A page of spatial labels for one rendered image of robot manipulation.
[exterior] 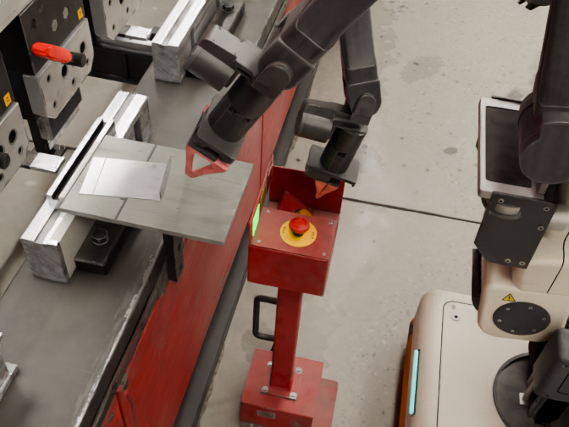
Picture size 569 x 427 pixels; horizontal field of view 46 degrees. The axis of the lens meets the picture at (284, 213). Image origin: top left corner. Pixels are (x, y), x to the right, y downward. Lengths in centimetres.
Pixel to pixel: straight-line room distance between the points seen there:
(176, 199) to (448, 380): 95
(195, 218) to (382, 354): 118
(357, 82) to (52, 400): 70
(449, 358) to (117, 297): 97
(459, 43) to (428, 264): 142
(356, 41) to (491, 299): 53
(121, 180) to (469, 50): 253
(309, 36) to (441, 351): 117
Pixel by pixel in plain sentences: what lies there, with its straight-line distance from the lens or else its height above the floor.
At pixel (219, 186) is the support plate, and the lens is 110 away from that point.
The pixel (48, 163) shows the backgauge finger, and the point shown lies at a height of 100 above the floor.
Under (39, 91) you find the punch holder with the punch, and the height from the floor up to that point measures 123.
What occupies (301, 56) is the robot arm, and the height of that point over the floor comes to 131.
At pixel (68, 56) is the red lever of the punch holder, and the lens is 90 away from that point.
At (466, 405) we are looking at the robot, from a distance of 177.
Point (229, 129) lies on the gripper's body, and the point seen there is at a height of 117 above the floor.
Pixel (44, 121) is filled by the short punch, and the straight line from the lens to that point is 104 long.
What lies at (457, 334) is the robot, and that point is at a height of 28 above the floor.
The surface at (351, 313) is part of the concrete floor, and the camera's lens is 219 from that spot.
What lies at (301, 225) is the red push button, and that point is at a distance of 130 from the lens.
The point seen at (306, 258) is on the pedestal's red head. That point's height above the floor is 77.
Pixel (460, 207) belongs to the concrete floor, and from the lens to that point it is 259.
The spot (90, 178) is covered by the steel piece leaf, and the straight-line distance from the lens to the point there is 113.
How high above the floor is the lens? 177
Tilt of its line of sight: 47 degrees down
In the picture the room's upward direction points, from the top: 4 degrees clockwise
